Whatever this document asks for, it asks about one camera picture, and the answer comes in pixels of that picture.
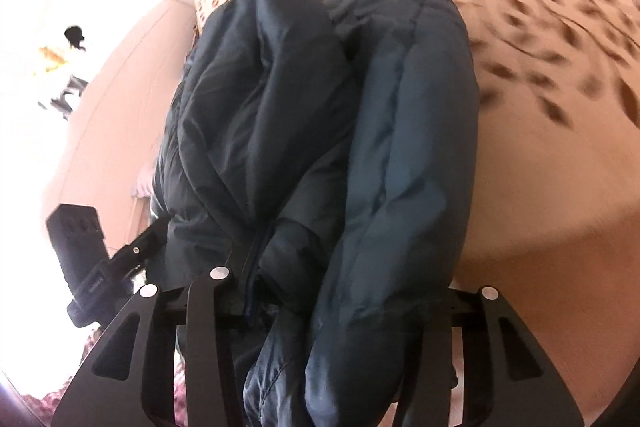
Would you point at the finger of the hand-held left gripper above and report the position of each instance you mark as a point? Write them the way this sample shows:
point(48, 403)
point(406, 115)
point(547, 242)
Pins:
point(137, 249)

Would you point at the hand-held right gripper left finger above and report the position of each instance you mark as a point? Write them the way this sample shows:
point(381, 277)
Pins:
point(204, 312)

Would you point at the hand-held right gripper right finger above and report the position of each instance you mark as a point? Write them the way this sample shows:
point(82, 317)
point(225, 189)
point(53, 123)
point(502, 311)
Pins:
point(500, 337)

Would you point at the dark teal puffer jacket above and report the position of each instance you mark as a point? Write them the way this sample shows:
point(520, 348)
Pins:
point(310, 157)

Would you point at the hanging clothes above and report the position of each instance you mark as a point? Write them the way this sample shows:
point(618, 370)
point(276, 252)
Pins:
point(70, 57)

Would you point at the floral leaf print bedsheet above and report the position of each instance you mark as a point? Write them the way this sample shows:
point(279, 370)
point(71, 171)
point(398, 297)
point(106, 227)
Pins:
point(530, 67)

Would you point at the beige bed frame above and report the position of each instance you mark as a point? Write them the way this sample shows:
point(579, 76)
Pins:
point(125, 107)

